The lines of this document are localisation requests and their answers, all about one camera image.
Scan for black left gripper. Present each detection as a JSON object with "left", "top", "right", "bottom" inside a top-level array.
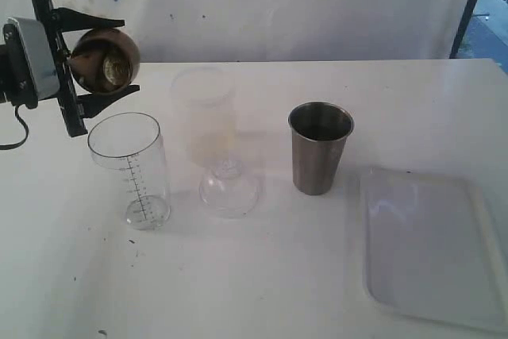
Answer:
[{"left": 31, "top": 0, "right": 140, "bottom": 137}]

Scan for brown wooden cup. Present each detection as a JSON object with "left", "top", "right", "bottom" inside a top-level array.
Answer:
[{"left": 67, "top": 29, "right": 140, "bottom": 94}]

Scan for gold coin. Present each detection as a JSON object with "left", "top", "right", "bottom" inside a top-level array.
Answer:
[{"left": 102, "top": 56, "right": 129, "bottom": 87}]

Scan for stainless steel cup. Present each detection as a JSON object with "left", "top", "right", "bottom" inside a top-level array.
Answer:
[{"left": 288, "top": 102, "right": 355, "bottom": 195}]

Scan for clear measuring shaker cup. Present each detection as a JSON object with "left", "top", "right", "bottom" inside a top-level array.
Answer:
[{"left": 87, "top": 112, "right": 171, "bottom": 230}]

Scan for clear dome shaker lid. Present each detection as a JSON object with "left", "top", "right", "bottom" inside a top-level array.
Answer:
[{"left": 198, "top": 157, "right": 260, "bottom": 218}]

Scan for frosted plastic cup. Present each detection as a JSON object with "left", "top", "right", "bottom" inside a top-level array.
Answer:
[{"left": 169, "top": 66, "right": 236, "bottom": 168}]

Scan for clear plastic tray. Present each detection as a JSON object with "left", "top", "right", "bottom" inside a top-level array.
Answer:
[{"left": 359, "top": 168, "right": 507, "bottom": 335}]

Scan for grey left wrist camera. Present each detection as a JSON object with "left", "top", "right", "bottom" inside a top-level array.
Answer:
[{"left": 2, "top": 17, "right": 60, "bottom": 109}]

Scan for black left cable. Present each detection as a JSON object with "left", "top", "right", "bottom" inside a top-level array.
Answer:
[{"left": 0, "top": 105, "right": 29, "bottom": 152}]

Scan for dark window frame post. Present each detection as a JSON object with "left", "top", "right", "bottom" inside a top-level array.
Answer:
[{"left": 449, "top": 0, "right": 477, "bottom": 59}]

